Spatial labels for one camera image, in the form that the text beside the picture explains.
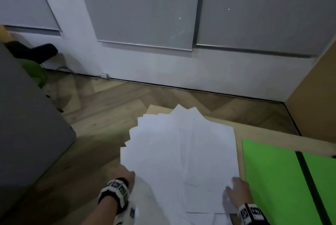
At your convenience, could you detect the person's left hand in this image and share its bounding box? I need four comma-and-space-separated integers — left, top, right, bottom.
109, 165, 136, 183

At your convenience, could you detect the grey floor cable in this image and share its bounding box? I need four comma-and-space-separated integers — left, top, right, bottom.
56, 66, 102, 78

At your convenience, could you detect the black wristband with marker tags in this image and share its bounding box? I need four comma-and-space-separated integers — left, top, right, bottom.
237, 203, 271, 225
98, 177, 130, 213

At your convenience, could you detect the stack of white paper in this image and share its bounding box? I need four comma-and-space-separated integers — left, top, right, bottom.
120, 104, 240, 225

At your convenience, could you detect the black chair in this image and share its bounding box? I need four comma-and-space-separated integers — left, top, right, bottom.
4, 40, 59, 64

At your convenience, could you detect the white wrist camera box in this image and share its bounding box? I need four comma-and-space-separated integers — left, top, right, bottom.
115, 201, 138, 225

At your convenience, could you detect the person's right hand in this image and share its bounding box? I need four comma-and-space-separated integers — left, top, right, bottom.
225, 177, 253, 208

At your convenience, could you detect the grey desk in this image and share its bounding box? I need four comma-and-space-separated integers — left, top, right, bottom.
0, 42, 77, 217

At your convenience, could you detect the green object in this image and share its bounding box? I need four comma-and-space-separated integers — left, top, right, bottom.
17, 59, 48, 89

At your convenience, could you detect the brown wooden partition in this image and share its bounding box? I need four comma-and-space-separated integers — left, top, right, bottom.
285, 41, 336, 144

